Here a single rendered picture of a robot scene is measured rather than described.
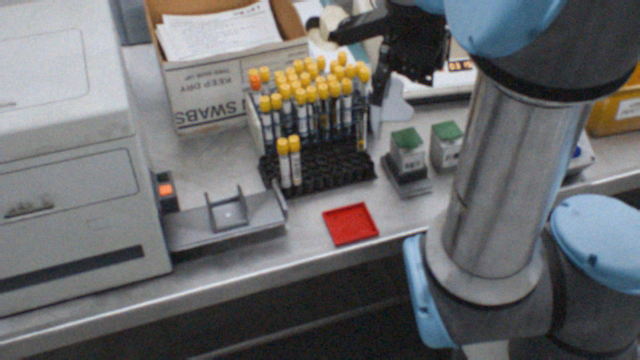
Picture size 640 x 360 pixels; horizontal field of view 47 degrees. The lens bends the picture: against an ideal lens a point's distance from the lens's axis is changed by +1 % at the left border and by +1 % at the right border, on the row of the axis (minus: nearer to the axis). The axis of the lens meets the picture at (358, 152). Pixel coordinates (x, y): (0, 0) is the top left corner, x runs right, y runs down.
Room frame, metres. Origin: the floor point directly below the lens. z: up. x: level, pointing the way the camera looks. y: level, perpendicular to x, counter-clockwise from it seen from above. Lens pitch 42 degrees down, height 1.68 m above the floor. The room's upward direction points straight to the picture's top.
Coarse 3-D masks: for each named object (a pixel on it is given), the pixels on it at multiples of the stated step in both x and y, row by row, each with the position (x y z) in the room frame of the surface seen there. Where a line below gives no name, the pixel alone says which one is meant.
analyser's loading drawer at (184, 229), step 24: (240, 192) 0.73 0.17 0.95; (264, 192) 0.76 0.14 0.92; (168, 216) 0.72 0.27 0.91; (192, 216) 0.72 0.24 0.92; (216, 216) 0.72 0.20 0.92; (240, 216) 0.72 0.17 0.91; (264, 216) 0.72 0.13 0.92; (288, 216) 0.71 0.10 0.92; (168, 240) 0.67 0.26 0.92; (192, 240) 0.67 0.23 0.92
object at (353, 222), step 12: (348, 204) 0.77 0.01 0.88; (360, 204) 0.77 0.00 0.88; (324, 216) 0.75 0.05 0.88; (336, 216) 0.75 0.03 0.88; (348, 216) 0.75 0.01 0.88; (360, 216) 0.75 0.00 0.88; (336, 228) 0.73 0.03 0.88; (348, 228) 0.73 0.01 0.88; (360, 228) 0.73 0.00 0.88; (372, 228) 0.73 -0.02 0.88; (336, 240) 0.70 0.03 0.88; (348, 240) 0.70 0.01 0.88; (360, 240) 0.70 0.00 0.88
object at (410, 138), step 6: (396, 132) 0.85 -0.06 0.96; (402, 132) 0.85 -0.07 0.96; (408, 132) 0.85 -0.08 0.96; (414, 132) 0.85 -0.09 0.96; (396, 138) 0.84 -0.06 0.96; (402, 138) 0.84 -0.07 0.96; (408, 138) 0.84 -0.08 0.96; (414, 138) 0.84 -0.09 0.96; (420, 138) 0.84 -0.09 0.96; (402, 144) 0.83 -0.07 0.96; (408, 144) 0.83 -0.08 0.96; (414, 144) 0.83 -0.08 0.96
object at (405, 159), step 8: (392, 144) 0.84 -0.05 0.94; (392, 152) 0.84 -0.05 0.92; (400, 152) 0.82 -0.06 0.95; (408, 152) 0.82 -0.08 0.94; (416, 152) 0.82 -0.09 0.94; (424, 152) 0.82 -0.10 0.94; (400, 160) 0.81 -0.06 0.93; (408, 160) 0.82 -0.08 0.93; (416, 160) 0.82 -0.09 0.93; (400, 168) 0.81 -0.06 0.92; (408, 168) 0.82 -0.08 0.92; (416, 168) 0.82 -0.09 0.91
